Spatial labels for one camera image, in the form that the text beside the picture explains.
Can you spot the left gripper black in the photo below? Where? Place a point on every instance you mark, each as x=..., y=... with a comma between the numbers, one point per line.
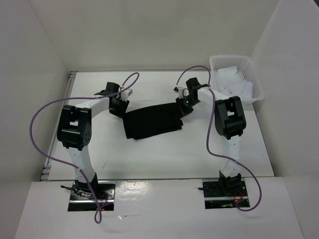
x=120, y=113

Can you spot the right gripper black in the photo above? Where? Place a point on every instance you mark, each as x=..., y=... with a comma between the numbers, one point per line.
x=184, y=111

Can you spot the black skirt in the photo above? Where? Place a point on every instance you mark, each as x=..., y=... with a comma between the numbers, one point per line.
x=153, y=120

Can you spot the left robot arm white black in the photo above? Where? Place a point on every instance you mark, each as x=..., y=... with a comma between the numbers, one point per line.
x=75, y=130

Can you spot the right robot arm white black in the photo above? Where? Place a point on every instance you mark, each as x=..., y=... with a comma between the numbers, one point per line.
x=230, y=123

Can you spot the white skirt in basket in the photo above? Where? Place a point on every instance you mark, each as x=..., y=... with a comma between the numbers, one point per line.
x=230, y=83

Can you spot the white perforated plastic basket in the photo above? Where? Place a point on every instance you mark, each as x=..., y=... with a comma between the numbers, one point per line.
x=246, y=70

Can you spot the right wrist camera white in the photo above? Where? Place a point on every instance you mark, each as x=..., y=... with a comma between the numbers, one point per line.
x=182, y=92

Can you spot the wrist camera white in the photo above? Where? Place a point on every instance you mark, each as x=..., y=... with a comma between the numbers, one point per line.
x=125, y=94
x=182, y=92

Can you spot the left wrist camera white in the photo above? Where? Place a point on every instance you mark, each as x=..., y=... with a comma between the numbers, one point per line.
x=125, y=94

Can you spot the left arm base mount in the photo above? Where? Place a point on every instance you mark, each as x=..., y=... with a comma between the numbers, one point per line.
x=83, y=200

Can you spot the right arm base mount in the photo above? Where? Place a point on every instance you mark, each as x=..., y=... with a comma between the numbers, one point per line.
x=216, y=198

